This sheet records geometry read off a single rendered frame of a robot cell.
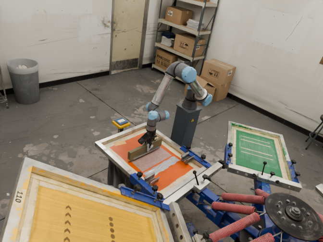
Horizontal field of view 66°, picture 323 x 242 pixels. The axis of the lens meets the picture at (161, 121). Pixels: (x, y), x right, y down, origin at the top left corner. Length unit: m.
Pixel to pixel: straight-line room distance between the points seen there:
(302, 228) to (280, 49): 4.20
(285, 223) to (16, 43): 4.54
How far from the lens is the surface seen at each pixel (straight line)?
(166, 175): 1.97
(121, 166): 1.94
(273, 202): 1.57
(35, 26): 4.97
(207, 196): 1.80
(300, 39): 5.24
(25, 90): 4.66
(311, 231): 1.56
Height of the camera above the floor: 2.31
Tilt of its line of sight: 32 degrees down
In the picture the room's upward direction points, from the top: 10 degrees clockwise
